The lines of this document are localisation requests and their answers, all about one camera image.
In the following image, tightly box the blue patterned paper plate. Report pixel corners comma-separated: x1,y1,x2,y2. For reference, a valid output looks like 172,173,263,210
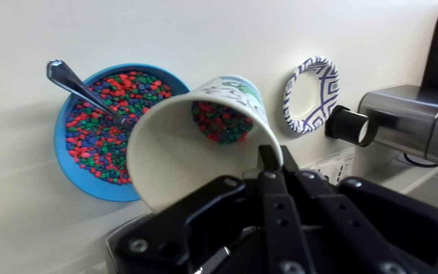
280,55,342,137

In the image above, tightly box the small black cup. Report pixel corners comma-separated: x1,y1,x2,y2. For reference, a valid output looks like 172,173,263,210
324,103,380,149

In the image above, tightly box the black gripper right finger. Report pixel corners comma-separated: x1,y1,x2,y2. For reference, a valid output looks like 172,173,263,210
278,145,426,274

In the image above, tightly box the metal spoon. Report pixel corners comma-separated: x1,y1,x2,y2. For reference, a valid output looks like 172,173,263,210
46,58,128,123

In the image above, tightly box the patterned white paper cup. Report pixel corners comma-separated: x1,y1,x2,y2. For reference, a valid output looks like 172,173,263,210
125,75,286,213

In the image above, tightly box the blue plastic bowl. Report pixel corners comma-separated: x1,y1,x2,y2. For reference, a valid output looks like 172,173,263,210
53,62,193,204

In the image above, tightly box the colourful candy pile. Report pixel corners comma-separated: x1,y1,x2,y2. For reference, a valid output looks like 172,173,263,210
64,70,175,186
190,99,255,146

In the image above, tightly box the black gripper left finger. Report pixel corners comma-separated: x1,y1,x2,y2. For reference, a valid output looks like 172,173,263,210
255,143,318,274

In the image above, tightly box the brushed steel canister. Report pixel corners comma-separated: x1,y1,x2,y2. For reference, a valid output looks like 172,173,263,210
357,84,438,169

